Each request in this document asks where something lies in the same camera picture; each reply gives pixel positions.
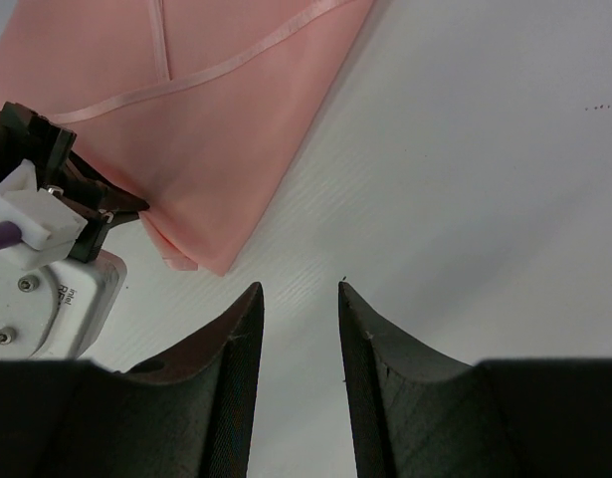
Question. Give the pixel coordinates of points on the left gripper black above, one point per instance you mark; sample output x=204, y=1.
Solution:
x=24, y=134

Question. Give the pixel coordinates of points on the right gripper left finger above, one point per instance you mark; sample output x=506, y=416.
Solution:
x=186, y=412

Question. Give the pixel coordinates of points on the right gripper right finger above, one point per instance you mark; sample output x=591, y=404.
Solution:
x=415, y=412

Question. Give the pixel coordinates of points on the pink cloth napkin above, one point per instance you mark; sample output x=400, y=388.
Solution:
x=197, y=107

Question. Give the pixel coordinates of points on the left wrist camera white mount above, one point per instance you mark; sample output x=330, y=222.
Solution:
x=51, y=306

